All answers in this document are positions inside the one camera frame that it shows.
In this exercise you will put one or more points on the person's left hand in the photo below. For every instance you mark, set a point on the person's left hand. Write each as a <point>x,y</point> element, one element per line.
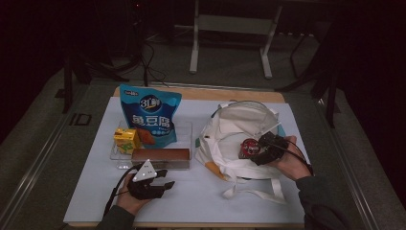
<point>130,202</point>

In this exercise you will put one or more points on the red lidded candy jar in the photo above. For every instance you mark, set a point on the red lidded candy jar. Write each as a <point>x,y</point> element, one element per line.
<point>248,149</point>

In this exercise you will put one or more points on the person's right hand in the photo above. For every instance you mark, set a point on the person's right hand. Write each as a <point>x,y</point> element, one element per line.
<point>295,166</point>

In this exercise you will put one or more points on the black metal stand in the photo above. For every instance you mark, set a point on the black metal stand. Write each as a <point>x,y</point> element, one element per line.
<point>332,96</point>

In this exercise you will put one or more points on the dark equipment tower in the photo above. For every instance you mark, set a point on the dark equipment tower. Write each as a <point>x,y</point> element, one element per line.
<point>136,28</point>

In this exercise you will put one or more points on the brown rectangular box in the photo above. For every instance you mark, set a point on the brown rectangular box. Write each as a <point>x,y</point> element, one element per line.
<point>159,155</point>

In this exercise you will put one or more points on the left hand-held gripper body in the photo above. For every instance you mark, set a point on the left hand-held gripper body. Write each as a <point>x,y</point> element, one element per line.
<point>143,188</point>

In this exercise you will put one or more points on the white metal stand frame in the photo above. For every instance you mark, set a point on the white metal stand frame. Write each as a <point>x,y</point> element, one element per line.
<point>233,24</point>

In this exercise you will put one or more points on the blue snack pouch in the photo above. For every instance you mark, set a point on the blue snack pouch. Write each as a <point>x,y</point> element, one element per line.
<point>150,118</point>

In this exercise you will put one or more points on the black tripod stand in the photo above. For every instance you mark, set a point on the black tripod stand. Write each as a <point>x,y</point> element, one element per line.
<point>79,68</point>

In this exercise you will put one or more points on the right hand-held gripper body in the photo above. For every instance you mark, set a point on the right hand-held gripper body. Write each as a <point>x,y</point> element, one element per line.
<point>276,148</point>

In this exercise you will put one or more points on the small black floor frame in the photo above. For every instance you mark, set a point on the small black floor frame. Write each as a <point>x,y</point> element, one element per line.
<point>72,119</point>

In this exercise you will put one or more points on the white patterned tote bag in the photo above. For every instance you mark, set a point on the white patterned tote bag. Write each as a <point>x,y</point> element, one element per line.
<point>223,150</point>

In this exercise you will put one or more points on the white table mat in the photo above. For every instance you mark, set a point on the white table mat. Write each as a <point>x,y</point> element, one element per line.
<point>191,198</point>

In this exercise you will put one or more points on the metal floor rail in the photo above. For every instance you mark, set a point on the metal floor rail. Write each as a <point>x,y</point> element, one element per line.
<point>354,179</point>
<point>35,166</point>

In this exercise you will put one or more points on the clear plastic container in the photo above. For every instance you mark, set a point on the clear plastic container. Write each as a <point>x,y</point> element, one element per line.
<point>185,134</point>

